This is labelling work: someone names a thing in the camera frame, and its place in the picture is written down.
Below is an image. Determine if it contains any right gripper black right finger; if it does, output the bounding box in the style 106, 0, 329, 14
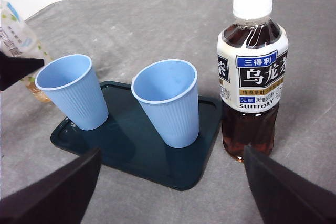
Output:
243, 144, 336, 224

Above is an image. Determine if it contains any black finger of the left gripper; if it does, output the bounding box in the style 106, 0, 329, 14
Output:
0, 50, 45, 92

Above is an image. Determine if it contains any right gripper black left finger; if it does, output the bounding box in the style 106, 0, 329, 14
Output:
0, 147, 102, 224

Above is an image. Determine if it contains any jasmine tea bottle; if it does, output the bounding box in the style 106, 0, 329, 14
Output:
0, 0, 55, 104

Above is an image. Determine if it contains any blue ribbed plastic cup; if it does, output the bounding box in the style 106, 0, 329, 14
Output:
130, 59, 200, 149
35, 54, 109, 131

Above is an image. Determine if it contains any dark blue flat tray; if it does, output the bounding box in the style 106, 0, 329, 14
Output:
50, 80, 224, 191

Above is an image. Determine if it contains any dark oolong tea bottle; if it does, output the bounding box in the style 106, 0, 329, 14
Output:
216, 0, 290, 164

